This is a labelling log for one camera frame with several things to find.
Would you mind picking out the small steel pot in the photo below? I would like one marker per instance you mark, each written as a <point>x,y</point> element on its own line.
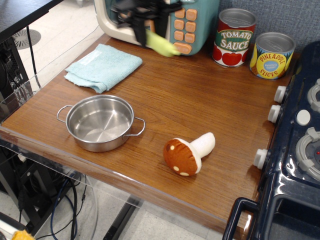
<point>101,123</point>

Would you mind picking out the pineapple slices can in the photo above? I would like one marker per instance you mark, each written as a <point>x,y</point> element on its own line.
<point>272,54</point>

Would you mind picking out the black side desk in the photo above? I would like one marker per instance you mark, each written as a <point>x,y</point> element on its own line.
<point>16,15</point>

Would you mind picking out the yellow handled metal spoon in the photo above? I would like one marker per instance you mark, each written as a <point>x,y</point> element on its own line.
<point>161,45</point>

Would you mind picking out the toy teal microwave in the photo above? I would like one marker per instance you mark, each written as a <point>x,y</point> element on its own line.
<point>187,28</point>

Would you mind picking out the plush brown mushroom toy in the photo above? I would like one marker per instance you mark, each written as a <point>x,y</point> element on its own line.
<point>185,158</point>

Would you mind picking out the black metal table leg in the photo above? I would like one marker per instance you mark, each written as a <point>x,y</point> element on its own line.
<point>122,218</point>

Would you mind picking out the tomato sauce can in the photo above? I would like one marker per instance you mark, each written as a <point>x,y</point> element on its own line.
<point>233,36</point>

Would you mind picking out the dark blue toy stove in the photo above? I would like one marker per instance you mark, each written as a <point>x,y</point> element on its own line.
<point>288,205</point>

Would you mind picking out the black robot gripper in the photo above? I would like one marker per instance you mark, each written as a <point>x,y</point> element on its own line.
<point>134,13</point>

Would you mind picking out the light blue towel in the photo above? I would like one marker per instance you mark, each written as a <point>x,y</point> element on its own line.
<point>102,69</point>

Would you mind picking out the yellow object at corner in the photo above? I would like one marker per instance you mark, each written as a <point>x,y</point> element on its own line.
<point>22,235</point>

